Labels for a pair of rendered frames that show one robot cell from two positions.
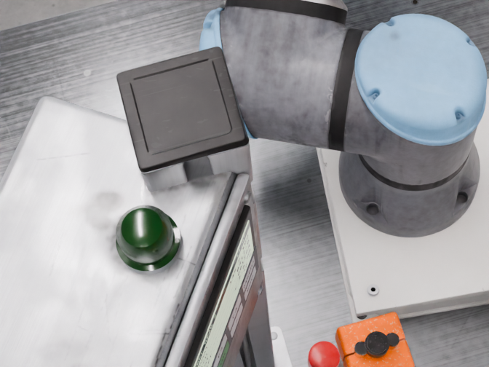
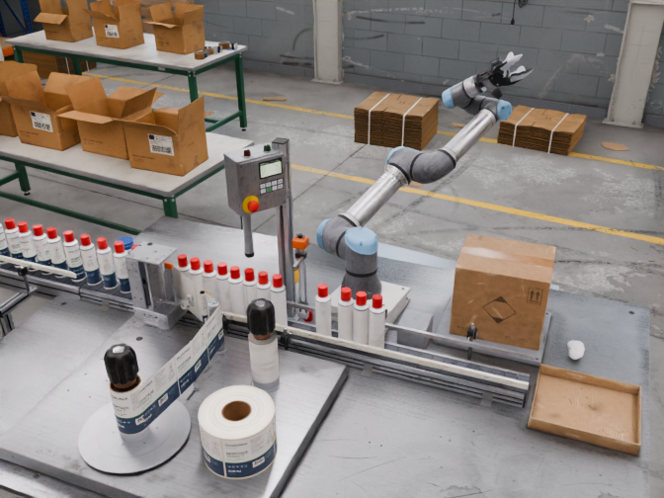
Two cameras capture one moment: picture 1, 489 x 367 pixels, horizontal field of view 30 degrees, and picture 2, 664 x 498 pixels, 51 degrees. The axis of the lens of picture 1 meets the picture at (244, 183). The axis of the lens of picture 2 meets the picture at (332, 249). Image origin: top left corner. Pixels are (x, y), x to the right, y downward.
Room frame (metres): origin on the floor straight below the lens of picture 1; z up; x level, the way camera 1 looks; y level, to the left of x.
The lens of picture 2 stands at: (-1.55, -1.14, 2.30)
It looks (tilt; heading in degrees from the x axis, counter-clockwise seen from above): 30 degrees down; 30
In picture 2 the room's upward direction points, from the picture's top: 1 degrees counter-clockwise
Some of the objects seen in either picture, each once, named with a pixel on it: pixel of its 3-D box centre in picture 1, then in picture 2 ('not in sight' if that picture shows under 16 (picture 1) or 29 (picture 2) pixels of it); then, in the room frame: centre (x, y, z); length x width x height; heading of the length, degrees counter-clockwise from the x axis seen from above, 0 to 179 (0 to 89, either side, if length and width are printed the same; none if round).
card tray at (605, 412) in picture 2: not in sight; (585, 406); (0.16, -1.03, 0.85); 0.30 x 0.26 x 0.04; 98
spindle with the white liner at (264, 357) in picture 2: not in sight; (263, 344); (-0.24, -0.16, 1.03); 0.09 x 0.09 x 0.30
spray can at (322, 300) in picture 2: not in sight; (323, 311); (0.04, -0.19, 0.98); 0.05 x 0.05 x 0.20
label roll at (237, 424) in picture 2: not in sight; (238, 431); (-0.50, -0.25, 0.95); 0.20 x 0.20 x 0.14
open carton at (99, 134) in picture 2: not in sight; (116, 118); (1.17, 1.84, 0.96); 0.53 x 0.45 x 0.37; 3
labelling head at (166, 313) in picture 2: not in sight; (157, 285); (-0.12, 0.37, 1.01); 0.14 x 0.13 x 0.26; 98
